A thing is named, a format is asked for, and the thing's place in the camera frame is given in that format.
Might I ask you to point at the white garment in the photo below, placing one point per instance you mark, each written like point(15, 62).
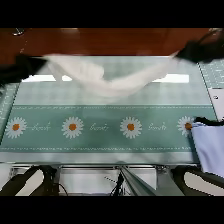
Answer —
point(100, 78)

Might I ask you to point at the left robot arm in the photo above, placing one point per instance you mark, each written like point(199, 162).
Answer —
point(20, 68)

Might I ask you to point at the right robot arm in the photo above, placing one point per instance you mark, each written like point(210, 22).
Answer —
point(200, 51)

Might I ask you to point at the light blue garment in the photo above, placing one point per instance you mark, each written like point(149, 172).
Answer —
point(210, 146)

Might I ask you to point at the silver frame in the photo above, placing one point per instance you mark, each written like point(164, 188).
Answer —
point(140, 181)

